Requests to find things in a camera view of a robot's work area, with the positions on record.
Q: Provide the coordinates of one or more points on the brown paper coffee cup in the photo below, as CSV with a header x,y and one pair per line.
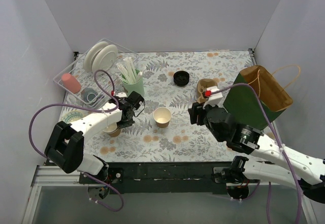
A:
x,y
162,117

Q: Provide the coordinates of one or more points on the aluminium frame rail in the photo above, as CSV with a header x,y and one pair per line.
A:
x,y
46,176

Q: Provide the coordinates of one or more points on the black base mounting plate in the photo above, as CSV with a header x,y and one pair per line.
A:
x,y
174,177

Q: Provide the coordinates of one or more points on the floral patterned table mat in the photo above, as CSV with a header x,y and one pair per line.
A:
x,y
180,141

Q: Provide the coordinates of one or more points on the white plate rear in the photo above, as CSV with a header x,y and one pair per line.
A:
x,y
91,54

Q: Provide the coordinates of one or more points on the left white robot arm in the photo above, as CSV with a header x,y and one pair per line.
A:
x,y
66,144

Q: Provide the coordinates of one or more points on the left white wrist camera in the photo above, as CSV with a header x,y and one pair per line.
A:
x,y
119,95

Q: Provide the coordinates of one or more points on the green brown paper bag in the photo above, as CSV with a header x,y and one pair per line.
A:
x,y
244,103

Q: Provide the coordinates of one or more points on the white wrapped straws bundle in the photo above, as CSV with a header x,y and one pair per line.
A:
x,y
129,74

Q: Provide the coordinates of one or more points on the black coffee lid stack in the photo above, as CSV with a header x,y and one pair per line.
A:
x,y
181,78

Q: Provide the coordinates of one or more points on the green straw holder cup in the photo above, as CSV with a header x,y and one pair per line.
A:
x,y
137,87

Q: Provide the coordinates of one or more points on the yellow blue patterned bowl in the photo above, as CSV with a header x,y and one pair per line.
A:
x,y
72,116

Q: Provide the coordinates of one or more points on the white plate front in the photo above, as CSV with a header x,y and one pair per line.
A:
x,y
105,58

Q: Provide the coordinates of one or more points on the grey blue small bowl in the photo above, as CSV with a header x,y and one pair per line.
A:
x,y
88,94

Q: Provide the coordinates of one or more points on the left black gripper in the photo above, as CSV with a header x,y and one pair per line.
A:
x,y
125,123

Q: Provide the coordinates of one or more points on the brown cardboard cup carrier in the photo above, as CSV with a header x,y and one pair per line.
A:
x,y
202,85

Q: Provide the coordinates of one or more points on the white plate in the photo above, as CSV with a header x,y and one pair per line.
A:
x,y
91,54
105,58

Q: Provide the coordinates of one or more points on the clear plastic dish rack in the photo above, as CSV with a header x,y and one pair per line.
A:
x,y
108,79

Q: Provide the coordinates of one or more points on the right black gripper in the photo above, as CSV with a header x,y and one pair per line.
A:
x,y
197,114

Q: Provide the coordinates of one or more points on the pink plastic cup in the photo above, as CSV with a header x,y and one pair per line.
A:
x,y
70,83

